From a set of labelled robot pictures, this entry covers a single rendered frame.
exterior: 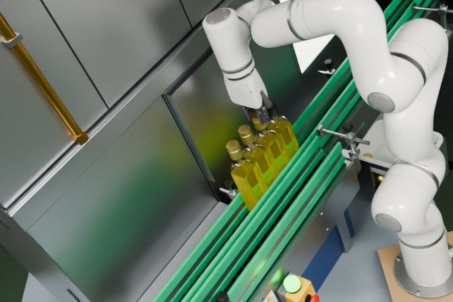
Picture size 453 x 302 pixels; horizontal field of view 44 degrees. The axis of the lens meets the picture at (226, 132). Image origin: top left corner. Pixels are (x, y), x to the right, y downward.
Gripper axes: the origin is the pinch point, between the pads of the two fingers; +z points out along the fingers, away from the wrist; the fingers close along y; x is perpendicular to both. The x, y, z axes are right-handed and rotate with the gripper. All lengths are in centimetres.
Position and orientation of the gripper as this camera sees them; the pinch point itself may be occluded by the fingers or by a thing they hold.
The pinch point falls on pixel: (257, 114)
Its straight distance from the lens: 151.6
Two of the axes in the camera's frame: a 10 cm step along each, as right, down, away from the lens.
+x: 5.9, -6.7, 4.4
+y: 7.4, 2.4, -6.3
